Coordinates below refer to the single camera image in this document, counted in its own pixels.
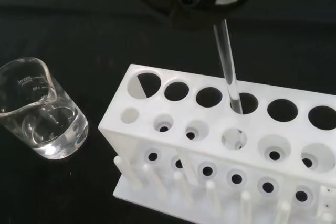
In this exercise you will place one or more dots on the black bench cloth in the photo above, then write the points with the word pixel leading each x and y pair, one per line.
pixel 78 24

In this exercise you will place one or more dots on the white test tube rack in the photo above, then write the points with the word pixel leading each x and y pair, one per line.
pixel 199 140

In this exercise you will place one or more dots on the small clear glass beaker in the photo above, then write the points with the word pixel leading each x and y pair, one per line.
pixel 50 129

